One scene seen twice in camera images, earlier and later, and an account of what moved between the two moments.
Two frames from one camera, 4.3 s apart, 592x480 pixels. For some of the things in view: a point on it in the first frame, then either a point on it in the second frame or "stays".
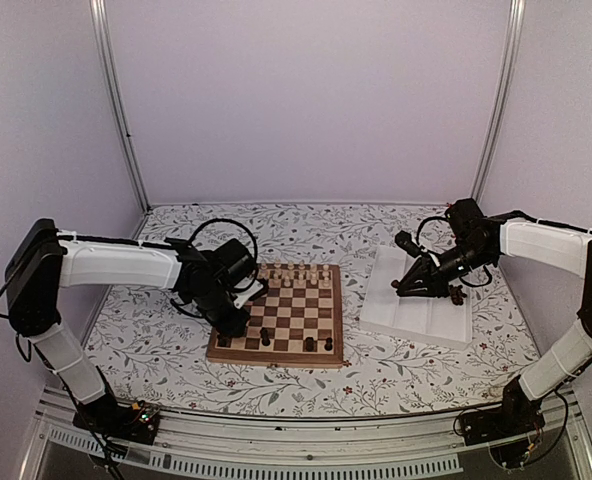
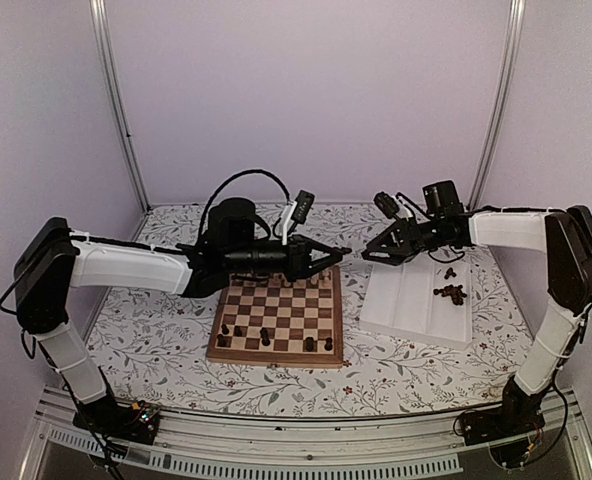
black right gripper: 423,267 -> 410,236
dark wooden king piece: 265,334 stays
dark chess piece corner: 224,341 stays
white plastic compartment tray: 428,319 stays
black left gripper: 230,329 -> 299,264
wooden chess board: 296,320 stays
